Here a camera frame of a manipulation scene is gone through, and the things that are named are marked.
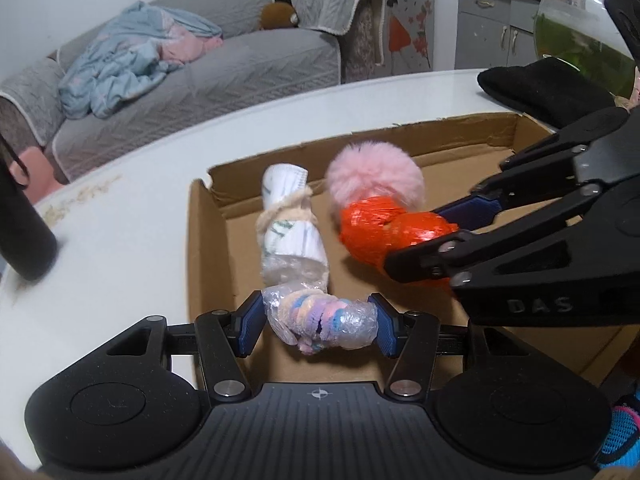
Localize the floral decorated fridge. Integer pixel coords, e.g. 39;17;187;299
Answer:
378;0;435;77

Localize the grey sofa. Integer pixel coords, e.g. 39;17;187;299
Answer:
1;0;383;181

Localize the pink fluffy pompom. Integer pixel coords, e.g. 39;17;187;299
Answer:
326;141;425;210

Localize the black thermos bottle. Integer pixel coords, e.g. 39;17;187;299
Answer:
1;138;58;282

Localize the black knit hat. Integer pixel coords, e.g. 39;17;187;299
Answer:
477;56;615;129

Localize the brown cardboard box tray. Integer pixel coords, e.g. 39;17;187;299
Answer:
186;113;639;391

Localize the orange plastic bag bundle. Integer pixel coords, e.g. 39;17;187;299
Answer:
340;196;459;274

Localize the grey cabinet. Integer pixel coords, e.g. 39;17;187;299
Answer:
454;0;541;70

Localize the glass fish bowl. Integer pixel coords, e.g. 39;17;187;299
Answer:
534;0;636;98

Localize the brown plush toy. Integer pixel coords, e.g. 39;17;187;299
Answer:
260;1;299;30

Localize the colourful sock at edge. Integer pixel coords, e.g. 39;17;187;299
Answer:
596;391;639;469

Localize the pink plastic stool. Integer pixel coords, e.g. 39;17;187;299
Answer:
9;146;63;204

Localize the pastel striped bundle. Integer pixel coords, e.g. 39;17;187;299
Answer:
262;282;378;356

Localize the light blue blanket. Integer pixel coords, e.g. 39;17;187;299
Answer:
58;1;224;120

